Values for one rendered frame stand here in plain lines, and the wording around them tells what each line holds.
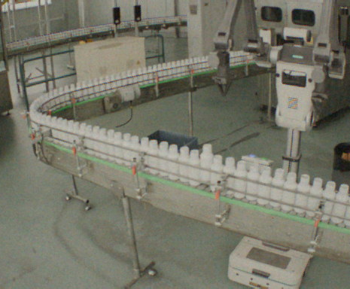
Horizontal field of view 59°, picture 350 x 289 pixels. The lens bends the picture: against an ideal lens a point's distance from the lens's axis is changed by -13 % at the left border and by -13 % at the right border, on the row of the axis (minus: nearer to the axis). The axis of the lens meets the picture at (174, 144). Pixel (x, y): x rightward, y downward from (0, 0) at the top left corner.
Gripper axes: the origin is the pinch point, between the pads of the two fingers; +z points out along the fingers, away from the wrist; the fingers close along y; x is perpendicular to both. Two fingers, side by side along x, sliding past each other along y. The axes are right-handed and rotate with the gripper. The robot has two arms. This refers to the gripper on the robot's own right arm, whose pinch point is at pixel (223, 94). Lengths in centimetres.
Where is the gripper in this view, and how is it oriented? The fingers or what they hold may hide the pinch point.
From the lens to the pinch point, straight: 160.2
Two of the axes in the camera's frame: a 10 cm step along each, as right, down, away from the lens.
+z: 0.3, 9.2, 4.0
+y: -5.5, 3.5, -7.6
